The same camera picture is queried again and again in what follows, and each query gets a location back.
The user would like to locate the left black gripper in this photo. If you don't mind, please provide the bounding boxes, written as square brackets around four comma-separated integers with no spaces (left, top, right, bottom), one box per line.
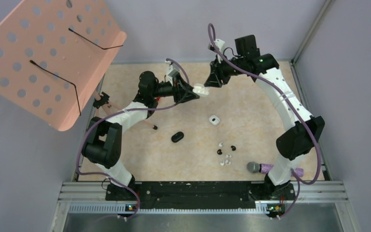
[151,72,200,104]

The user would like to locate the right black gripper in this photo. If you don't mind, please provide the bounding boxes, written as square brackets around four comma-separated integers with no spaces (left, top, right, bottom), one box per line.
[204,54,246,88]

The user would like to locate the white oval charging case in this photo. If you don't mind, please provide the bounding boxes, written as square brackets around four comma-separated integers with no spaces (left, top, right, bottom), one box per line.
[192,84,210,97]

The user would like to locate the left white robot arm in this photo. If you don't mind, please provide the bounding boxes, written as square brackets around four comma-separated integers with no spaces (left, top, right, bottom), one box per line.
[82,71,200,200]

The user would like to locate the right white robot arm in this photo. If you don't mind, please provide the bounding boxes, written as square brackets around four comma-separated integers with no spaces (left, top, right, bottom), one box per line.
[177,34,325,199]

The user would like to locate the white square charging case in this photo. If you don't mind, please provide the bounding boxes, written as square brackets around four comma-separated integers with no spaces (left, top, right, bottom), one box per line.
[209,115,221,126]

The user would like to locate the purple glitter microphone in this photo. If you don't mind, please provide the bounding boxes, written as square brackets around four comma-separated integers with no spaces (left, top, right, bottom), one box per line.
[246,161,304,177]

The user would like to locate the pink perforated music stand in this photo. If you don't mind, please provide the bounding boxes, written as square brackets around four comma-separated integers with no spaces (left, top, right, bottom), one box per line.
[0,0,127,131]

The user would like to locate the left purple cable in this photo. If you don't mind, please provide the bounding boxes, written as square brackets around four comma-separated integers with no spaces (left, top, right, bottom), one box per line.
[75,58,190,221]

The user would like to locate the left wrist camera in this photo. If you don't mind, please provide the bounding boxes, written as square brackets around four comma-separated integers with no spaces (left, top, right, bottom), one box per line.
[165,61,180,79]

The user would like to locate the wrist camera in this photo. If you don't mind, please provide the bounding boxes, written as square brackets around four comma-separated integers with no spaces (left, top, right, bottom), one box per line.
[208,39,226,63]
[165,61,180,79]

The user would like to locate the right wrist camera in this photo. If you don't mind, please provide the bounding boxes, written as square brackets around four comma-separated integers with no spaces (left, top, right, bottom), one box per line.
[208,39,226,63]

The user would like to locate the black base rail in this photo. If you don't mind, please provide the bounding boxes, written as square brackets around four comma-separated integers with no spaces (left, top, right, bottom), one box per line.
[105,181,295,210]

